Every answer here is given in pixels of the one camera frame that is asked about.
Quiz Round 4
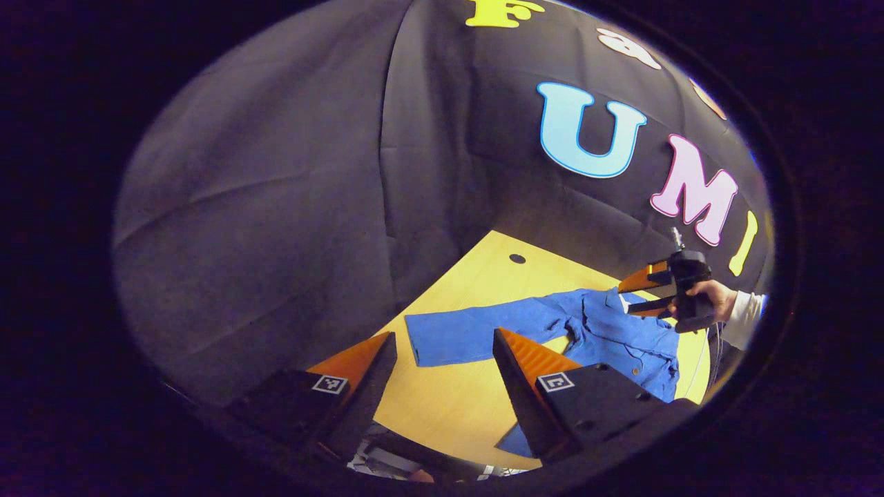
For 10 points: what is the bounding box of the black backdrop cloth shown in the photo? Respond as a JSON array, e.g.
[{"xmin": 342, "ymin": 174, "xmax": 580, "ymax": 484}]
[{"xmin": 114, "ymin": 0, "xmax": 774, "ymax": 408}]

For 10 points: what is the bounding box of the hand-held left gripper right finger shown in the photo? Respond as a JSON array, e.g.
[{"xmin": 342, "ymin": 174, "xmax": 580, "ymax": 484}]
[{"xmin": 492, "ymin": 328, "xmax": 698, "ymax": 465}]

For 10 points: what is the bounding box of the blue corduroy shirt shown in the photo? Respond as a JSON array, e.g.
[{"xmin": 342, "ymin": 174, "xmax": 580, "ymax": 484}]
[{"xmin": 404, "ymin": 286, "xmax": 681, "ymax": 460}]

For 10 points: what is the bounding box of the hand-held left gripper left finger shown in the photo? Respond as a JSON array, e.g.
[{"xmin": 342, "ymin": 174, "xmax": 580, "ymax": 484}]
[{"xmin": 224, "ymin": 331, "xmax": 398, "ymax": 462}]

